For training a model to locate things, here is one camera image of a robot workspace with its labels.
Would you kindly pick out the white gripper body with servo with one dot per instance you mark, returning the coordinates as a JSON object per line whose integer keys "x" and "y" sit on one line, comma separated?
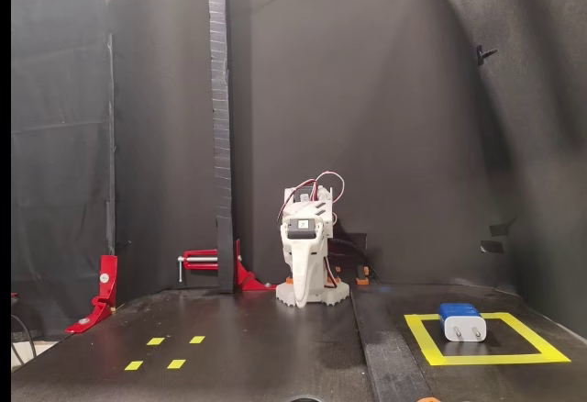
{"x": 303, "y": 228}

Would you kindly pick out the black backdrop cloth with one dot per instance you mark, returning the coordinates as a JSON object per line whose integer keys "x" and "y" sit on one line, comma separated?
{"x": 390, "y": 122}

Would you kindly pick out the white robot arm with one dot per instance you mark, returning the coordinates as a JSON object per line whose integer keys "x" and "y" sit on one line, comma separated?
{"x": 324, "y": 193}

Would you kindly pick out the yellow tape square outline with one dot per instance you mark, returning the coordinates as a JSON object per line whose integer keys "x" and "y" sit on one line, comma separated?
{"x": 504, "y": 360}

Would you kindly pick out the red bracket with screws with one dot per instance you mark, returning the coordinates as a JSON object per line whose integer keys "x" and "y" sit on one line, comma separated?
{"x": 247, "y": 280}

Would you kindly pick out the dark grey curtain sheet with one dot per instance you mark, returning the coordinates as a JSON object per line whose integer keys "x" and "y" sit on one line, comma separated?
{"x": 59, "y": 145}

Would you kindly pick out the red clamp at left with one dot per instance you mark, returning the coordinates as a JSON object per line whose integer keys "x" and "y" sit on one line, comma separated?
{"x": 107, "y": 282}

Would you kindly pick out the blue and white charger block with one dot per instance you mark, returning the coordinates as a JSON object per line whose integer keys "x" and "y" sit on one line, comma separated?
{"x": 463, "y": 328}

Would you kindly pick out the black tape piece on backdrop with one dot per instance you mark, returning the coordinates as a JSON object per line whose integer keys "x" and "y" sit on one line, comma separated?
{"x": 500, "y": 227}
{"x": 491, "y": 247}

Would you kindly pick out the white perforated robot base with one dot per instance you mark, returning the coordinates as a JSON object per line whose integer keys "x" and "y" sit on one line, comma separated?
{"x": 337, "y": 294}

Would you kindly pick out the small black wall clip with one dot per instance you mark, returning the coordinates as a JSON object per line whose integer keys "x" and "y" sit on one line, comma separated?
{"x": 481, "y": 53}

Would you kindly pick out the tape-wrapped black vertical post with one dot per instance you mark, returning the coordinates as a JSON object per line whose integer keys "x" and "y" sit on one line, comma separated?
{"x": 220, "y": 99}

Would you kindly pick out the red metal screw clamp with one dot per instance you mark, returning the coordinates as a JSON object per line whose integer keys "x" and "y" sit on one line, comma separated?
{"x": 202, "y": 253}

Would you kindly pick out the white moving gripper finger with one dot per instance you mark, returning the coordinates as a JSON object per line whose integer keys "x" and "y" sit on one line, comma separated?
{"x": 303, "y": 273}

